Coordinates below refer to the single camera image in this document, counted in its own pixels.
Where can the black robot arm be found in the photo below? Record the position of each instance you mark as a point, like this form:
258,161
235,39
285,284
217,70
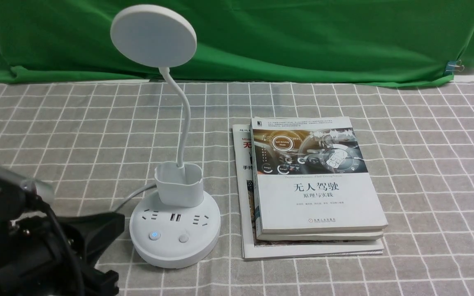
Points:
23,197

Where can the white desk lamp with sockets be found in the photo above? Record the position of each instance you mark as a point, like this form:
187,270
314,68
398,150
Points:
178,224

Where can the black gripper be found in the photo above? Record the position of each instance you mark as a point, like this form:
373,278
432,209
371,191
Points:
45,256

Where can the green backdrop cloth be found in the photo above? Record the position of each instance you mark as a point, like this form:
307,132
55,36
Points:
396,43

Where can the white self-driving textbook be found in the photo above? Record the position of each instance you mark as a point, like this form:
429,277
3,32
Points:
310,177

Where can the magazine at stack bottom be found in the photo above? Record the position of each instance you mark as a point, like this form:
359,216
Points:
254,249

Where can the blue binder clip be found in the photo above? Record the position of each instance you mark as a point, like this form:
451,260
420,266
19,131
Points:
454,66

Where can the grey checkered tablecloth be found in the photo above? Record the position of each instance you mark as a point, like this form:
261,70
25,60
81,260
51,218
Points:
96,143

